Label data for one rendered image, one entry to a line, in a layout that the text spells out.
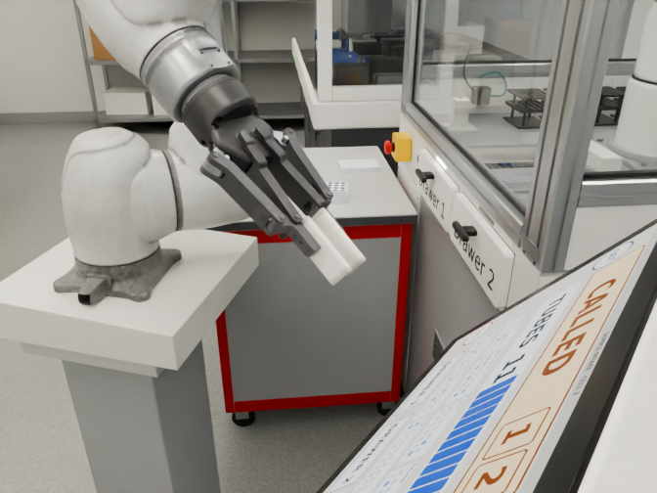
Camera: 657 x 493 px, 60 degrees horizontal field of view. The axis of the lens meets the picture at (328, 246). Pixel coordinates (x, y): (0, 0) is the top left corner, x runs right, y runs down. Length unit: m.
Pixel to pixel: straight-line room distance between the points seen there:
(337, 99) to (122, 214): 1.27
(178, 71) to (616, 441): 0.49
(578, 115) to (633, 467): 0.63
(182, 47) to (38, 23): 5.22
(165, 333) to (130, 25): 0.52
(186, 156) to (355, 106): 1.19
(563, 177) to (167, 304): 0.68
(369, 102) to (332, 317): 0.86
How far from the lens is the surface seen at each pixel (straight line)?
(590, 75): 0.86
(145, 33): 0.63
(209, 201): 1.06
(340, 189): 1.61
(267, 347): 1.74
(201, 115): 0.60
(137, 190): 1.02
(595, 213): 0.94
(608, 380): 0.32
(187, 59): 0.61
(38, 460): 2.07
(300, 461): 1.87
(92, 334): 1.06
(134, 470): 1.36
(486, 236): 1.09
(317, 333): 1.72
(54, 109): 5.94
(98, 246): 1.06
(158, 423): 1.21
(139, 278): 1.09
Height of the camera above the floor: 1.38
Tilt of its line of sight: 27 degrees down
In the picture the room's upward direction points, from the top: straight up
